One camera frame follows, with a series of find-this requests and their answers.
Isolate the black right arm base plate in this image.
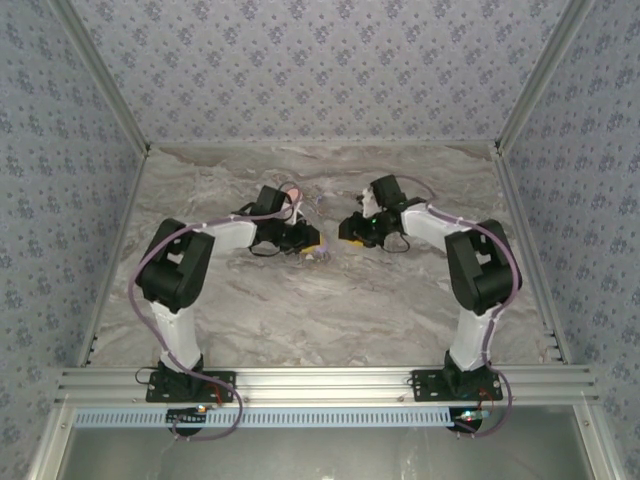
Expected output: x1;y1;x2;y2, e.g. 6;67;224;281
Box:
410;368;504;404

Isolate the black controller board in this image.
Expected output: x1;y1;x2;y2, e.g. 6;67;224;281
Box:
166;405;209;432
451;405;489;435

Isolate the grey metal lower panel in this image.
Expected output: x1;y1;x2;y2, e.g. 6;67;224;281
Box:
67;424;596;480

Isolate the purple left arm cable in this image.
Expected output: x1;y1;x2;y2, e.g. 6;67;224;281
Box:
127;192;302;444

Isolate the aluminium frame post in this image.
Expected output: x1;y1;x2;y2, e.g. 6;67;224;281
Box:
493;0;600;152
47;0;152;154

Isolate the aluminium mounting rail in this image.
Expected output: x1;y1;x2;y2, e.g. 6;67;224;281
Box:
54;366;599;405

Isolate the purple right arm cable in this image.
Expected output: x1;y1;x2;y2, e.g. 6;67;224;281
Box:
394;175;525;440

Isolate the light blue slotted cable duct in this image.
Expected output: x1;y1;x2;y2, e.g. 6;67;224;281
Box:
73;407;459;429

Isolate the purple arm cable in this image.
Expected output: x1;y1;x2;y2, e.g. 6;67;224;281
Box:
127;192;302;444
394;175;525;440

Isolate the aluminium table side rail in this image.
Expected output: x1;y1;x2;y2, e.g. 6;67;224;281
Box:
74;144;151;371
489;142;574;369

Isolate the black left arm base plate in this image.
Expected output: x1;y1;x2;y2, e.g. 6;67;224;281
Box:
144;368;237;404

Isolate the aluminium lower strut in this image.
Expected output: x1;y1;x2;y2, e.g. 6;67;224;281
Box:
24;403;76;480
571;403;621;480

